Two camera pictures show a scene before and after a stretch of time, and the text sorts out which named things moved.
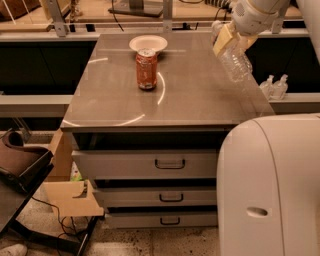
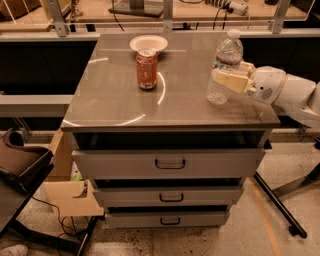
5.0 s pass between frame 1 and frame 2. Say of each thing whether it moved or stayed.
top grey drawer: stayed
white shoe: stayed
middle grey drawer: stayed
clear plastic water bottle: moved
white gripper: moved
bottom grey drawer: stayed
